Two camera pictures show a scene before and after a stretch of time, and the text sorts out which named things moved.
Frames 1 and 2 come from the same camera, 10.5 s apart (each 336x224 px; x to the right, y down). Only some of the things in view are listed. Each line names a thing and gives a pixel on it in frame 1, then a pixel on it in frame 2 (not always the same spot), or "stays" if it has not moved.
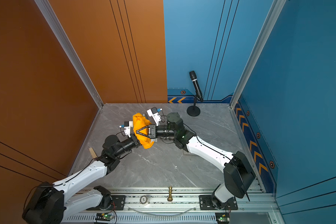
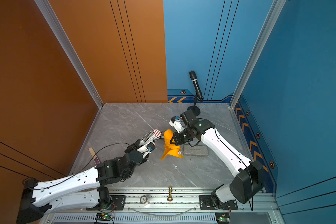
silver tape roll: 143,199 stays
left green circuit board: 104,217 stays
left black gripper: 134,138 → 133,148
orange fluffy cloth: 139,122 → 170,149
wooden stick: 93,152 stays
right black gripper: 152,131 → 178,141
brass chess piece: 170,197 stays
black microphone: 199,94 stays
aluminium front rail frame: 173,205 stays
